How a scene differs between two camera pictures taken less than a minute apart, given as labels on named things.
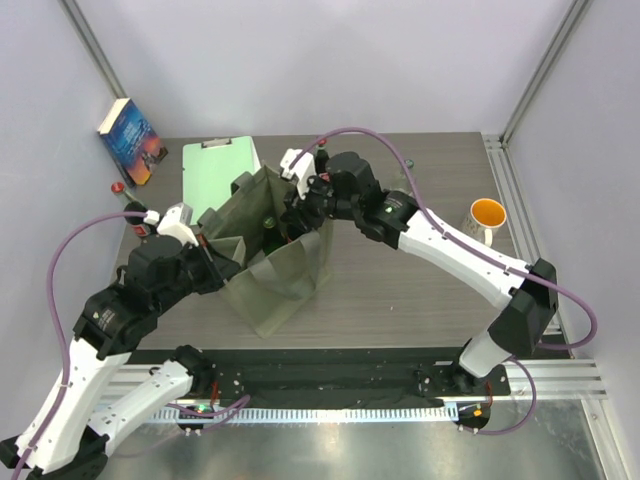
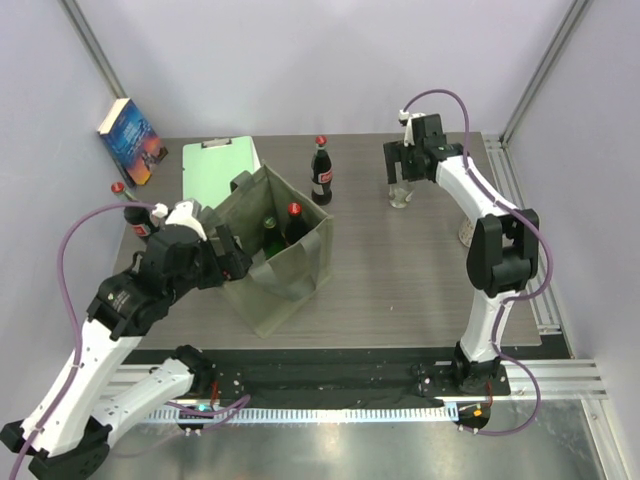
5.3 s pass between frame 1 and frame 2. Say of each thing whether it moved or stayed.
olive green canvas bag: stayed
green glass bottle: stayed
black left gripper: moved
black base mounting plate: stayed
